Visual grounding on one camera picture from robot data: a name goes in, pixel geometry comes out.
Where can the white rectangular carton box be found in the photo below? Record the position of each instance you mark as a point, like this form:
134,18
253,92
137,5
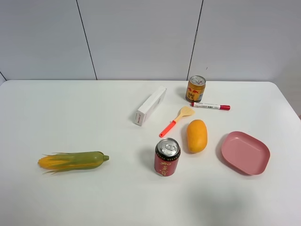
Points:
151,103

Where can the red herbal tea can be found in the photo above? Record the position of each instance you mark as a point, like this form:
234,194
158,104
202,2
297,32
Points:
167,154

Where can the yellow mango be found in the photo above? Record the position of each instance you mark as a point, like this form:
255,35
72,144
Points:
197,136

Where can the gold energy drink can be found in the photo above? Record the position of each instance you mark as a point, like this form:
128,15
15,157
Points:
195,89

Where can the red and white marker pen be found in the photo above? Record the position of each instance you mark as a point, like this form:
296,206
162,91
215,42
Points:
210,106

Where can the pink square plastic plate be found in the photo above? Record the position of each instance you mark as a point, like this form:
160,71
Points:
245,153

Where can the corn cob with green husk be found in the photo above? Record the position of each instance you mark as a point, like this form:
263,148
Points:
63,162

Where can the yellow spatula with orange handle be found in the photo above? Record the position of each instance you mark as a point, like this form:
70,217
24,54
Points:
184,112

